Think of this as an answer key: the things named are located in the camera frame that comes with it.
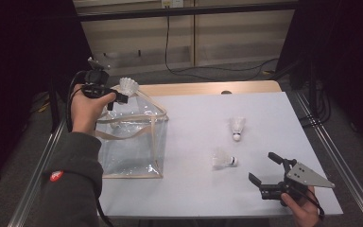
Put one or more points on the white shuttlecock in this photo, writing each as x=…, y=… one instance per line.
x=128, y=85
x=237, y=126
x=223, y=160

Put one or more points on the black curtain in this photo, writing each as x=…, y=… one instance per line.
x=353, y=47
x=19, y=47

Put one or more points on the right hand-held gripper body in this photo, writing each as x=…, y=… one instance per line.
x=305, y=178

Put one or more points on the black horizontal bar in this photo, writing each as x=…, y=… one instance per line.
x=233, y=8

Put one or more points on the white table cover sheet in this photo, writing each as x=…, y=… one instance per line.
x=201, y=201

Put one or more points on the person's right hand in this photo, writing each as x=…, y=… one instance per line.
x=304, y=214

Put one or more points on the dark round table grommet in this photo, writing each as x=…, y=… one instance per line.
x=226, y=92

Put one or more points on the aluminium floor rail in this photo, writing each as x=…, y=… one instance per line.
x=31, y=189
x=337, y=160

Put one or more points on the person's left hand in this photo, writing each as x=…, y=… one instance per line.
x=85, y=113

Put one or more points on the white wall socket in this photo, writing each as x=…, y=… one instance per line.
x=171, y=3

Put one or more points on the clear tote bag beige trim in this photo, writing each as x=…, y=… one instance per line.
x=132, y=151

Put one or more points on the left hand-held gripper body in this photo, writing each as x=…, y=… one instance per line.
x=96, y=82

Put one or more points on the black metal stand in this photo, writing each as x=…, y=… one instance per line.
x=54, y=107

